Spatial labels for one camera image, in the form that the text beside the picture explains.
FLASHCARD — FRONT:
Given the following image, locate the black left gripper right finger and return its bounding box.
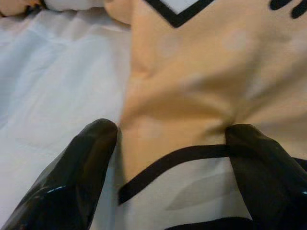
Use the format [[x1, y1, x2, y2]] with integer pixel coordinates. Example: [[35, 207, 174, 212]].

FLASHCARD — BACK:
[[224, 124, 307, 230]]

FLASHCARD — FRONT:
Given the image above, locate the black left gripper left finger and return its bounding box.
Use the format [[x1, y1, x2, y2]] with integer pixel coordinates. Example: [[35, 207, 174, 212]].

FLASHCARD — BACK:
[[0, 118, 118, 230]]

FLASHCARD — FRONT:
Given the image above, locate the yellow egg print blanket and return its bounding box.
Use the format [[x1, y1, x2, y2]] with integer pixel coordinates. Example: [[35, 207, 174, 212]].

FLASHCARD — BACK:
[[0, 0, 307, 230]]

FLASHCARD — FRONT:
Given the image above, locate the white quilted mattress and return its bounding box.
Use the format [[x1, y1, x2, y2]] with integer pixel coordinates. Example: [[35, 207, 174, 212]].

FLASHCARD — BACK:
[[0, 7, 132, 230]]

